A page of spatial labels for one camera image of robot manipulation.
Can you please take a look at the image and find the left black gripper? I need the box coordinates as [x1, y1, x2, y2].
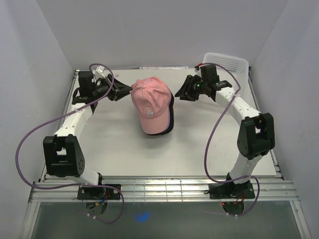
[92, 74, 133, 102]

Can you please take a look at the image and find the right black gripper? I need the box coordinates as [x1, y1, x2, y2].
[174, 75, 207, 102]

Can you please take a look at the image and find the black gold R cap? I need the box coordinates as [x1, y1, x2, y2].
[146, 93, 175, 136]

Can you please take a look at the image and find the purple baseball cap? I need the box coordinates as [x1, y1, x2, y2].
[147, 96, 173, 135]

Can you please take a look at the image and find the pink LA baseball cap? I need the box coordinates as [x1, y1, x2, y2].
[131, 76, 174, 135]

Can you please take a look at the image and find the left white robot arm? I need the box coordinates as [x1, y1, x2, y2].
[43, 70, 132, 199]

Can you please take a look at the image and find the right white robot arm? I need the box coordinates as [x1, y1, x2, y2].
[175, 63, 275, 198]

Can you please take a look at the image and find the white plastic basket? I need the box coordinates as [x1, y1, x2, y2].
[202, 52, 249, 88]

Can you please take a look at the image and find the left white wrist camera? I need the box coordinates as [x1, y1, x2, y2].
[93, 65, 105, 80]

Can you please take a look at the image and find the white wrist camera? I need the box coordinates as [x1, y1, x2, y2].
[93, 65, 105, 80]
[194, 63, 202, 77]

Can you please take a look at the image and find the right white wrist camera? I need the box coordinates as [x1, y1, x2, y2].
[194, 63, 202, 77]

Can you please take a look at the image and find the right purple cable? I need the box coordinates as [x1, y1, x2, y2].
[195, 63, 260, 218]

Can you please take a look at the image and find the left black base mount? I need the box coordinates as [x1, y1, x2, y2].
[77, 184, 121, 201]

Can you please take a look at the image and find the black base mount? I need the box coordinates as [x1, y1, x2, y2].
[204, 181, 255, 202]
[77, 184, 121, 201]

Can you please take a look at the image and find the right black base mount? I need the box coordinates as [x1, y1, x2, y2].
[204, 181, 255, 202]

